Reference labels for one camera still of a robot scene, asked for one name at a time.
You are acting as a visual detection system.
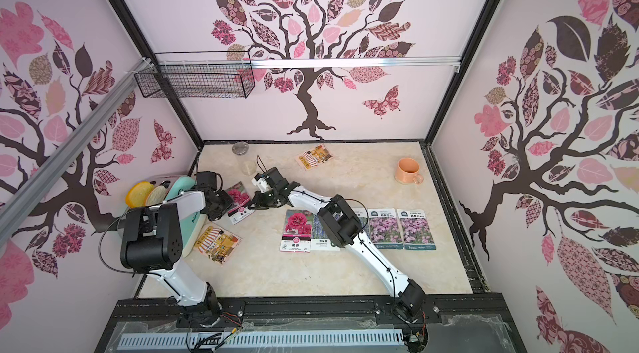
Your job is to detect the pink rose packet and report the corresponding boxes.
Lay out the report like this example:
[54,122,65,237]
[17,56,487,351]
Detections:
[280,209,313,253]
[225,182,255,225]

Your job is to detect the orange illustrated packet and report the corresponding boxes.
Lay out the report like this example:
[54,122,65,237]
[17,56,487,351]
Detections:
[296,144,334,171]
[194,226,241,265]

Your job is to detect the lavender seed packet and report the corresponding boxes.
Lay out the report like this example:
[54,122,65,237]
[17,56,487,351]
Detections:
[311,215,339,253]
[352,208,370,244]

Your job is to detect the pink cosmos seed packet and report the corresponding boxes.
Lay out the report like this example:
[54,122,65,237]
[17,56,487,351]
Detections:
[368,208,404,250]

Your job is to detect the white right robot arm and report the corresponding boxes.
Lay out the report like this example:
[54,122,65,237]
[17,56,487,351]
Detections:
[250,168,426,323]

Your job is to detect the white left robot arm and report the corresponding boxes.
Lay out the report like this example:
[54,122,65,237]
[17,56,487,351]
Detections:
[118,171,232,328]

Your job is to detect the orange illustrated packet by toaster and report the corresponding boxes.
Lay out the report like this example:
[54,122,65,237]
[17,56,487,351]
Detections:
[194,226,241,265]

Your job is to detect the clear glass jar with grains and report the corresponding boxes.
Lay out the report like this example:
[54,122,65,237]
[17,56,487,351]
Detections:
[231,141,256,176]

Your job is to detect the beige toast slice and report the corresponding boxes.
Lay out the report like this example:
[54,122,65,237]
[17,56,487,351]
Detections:
[145,185,168,207]

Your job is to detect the orange ceramic mug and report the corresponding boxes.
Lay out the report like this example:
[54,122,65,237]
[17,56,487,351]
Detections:
[394,158,424,184]

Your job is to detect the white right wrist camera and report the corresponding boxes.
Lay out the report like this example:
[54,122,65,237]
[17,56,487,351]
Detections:
[251,174,271,193]

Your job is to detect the black wire basket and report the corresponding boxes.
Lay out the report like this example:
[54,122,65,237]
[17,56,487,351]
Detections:
[135,49,257,99]

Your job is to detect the white slotted cable duct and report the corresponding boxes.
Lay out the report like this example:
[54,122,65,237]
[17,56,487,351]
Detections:
[115,329,404,352]

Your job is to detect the aluminium rail on wall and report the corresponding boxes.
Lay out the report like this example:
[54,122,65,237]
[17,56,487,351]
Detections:
[1,58,152,243]

